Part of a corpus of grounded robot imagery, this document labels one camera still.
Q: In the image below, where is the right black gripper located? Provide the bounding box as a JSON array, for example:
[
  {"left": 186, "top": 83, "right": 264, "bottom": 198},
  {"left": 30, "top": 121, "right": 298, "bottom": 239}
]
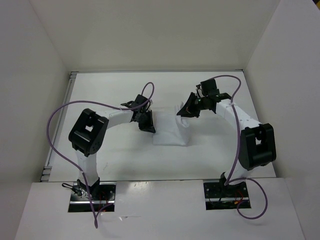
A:
[{"left": 177, "top": 92, "right": 208, "bottom": 118}]

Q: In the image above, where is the white skirt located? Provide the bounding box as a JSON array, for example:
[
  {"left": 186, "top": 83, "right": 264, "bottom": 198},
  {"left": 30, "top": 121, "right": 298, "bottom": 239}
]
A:
[{"left": 152, "top": 102, "right": 191, "bottom": 147}]

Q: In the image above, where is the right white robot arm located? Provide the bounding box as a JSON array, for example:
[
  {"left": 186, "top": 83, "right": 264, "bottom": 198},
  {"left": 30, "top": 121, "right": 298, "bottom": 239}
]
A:
[{"left": 177, "top": 76, "right": 277, "bottom": 197}]

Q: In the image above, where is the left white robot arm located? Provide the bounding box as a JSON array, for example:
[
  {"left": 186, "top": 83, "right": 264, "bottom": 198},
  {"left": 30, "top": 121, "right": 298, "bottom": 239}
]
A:
[{"left": 68, "top": 94, "right": 156, "bottom": 200}]

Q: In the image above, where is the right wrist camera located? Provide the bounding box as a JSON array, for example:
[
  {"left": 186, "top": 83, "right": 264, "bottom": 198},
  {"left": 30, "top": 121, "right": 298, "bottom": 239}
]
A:
[{"left": 196, "top": 84, "right": 203, "bottom": 98}]

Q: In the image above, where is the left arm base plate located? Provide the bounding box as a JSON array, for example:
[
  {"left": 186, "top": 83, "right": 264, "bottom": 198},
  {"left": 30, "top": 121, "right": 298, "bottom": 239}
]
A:
[{"left": 61, "top": 181, "right": 116, "bottom": 213}]

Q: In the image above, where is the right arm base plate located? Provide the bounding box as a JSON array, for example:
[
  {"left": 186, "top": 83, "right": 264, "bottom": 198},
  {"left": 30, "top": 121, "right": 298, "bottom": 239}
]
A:
[{"left": 203, "top": 180, "right": 251, "bottom": 211}]

